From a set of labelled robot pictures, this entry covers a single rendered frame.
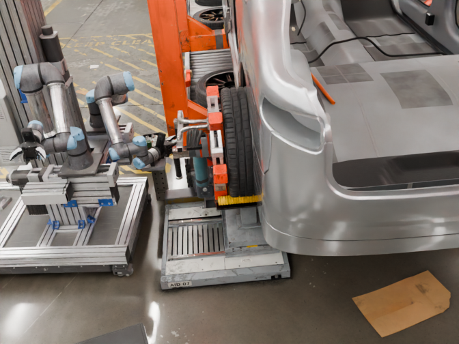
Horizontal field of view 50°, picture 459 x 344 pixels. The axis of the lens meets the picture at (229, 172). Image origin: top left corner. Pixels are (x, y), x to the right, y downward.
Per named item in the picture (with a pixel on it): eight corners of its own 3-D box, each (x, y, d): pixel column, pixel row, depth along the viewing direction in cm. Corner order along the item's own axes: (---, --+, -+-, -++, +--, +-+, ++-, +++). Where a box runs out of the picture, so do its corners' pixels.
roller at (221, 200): (261, 203, 308) (261, 196, 304) (214, 207, 307) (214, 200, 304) (260, 197, 312) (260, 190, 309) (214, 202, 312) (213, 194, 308)
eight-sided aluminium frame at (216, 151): (227, 207, 292) (220, 127, 260) (216, 207, 291) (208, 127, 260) (222, 157, 336) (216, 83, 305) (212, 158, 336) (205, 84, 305)
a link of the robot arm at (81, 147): (87, 153, 287) (81, 132, 279) (63, 156, 285) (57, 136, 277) (87, 142, 296) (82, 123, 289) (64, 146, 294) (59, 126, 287)
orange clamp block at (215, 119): (223, 130, 272) (223, 123, 263) (209, 131, 272) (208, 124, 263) (222, 118, 274) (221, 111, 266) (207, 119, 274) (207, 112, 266)
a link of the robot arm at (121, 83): (101, 92, 335) (106, 73, 283) (123, 87, 339) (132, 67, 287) (106, 109, 335) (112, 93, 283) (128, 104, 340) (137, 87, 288)
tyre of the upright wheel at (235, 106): (262, 72, 268) (255, 98, 334) (219, 75, 268) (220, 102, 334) (274, 192, 263) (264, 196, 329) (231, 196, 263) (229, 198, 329)
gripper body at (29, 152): (39, 162, 236) (42, 149, 246) (37, 146, 232) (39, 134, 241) (22, 162, 235) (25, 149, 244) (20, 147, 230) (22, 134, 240)
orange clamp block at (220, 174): (227, 173, 278) (228, 183, 271) (213, 175, 278) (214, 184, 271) (226, 163, 274) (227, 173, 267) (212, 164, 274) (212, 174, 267)
